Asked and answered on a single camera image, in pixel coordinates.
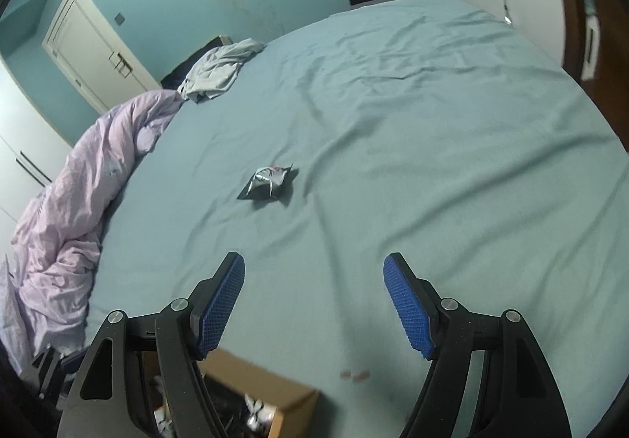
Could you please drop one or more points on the white door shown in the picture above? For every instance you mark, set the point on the white door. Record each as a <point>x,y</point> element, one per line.
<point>88,45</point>

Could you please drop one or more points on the dark bedside furniture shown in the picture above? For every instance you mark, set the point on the dark bedside furniture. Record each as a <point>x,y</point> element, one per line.
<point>189,64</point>

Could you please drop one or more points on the brown cardboard box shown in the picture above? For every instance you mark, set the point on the brown cardboard box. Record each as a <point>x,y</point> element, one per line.
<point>275,384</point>

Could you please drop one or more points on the pile of black snack packets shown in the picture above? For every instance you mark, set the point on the pile of black snack packets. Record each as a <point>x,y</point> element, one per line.
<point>255,411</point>

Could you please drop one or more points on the grey light switch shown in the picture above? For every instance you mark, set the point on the grey light switch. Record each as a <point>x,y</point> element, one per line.
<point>120,18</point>

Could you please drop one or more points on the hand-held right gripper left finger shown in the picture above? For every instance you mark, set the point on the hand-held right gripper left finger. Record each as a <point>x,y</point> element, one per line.
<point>221,305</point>

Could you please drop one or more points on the white wardrobe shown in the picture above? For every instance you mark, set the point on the white wardrobe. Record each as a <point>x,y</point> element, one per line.
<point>24,148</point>

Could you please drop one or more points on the grey crumpled cloth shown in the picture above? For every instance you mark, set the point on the grey crumpled cloth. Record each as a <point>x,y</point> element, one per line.
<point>218,69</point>

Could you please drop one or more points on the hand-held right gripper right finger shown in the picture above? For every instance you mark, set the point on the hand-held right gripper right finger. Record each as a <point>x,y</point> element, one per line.
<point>408,305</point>

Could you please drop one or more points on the black snack packet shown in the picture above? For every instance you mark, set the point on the black snack packet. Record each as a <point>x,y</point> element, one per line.
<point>268,182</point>

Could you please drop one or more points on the purple blanket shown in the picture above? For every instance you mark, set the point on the purple blanket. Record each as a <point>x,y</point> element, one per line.
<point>73,202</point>

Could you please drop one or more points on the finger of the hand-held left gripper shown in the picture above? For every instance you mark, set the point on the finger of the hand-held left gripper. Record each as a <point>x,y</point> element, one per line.
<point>54,371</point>

